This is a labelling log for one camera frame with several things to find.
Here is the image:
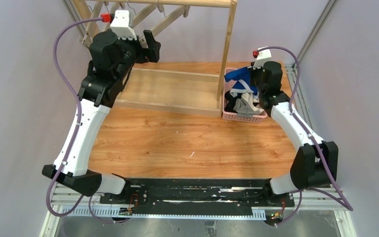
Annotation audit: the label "blue underwear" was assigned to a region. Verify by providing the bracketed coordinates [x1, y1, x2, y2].
[224, 67, 259, 97]

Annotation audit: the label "beige hanger with blue underwear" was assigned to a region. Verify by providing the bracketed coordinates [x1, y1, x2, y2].
[150, 0, 190, 37]

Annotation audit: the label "grey white underwear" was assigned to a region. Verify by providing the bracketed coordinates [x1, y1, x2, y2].
[225, 91, 264, 115]

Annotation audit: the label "black underwear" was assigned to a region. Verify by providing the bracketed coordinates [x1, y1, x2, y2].
[224, 97, 238, 113]

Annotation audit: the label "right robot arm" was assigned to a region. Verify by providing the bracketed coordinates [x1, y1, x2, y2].
[248, 61, 339, 205]

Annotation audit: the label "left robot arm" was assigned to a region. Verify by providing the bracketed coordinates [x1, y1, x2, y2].
[42, 30, 161, 197]

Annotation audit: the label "empty beige clip hanger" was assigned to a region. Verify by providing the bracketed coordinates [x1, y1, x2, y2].
[76, 0, 104, 47]

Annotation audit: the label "pink plastic basket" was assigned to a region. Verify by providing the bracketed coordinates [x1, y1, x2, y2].
[223, 68, 267, 123]

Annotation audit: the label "wooden clothes rack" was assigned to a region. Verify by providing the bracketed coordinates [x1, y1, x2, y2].
[85, 0, 237, 116]

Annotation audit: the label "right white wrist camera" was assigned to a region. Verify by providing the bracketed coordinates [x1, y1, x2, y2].
[252, 49, 272, 70]

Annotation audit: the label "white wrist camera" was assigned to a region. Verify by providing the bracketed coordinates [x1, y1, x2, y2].
[252, 49, 272, 70]
[108, 10, 138, 40]

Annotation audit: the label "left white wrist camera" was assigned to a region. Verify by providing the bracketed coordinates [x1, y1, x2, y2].
[108, 10, 138, 40]

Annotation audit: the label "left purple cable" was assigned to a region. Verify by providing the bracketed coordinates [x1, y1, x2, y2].
[45, 17, 131, 225]

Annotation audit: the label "purple cable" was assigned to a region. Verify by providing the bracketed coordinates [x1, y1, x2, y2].
[45, 17, 131, 225]
[258, 46, 354, 226]

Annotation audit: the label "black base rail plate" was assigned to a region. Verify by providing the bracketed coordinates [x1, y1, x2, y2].
[100, 178, 294, 217]

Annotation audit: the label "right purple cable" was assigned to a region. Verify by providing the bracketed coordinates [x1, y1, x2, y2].
[258, 46, 354, 226]

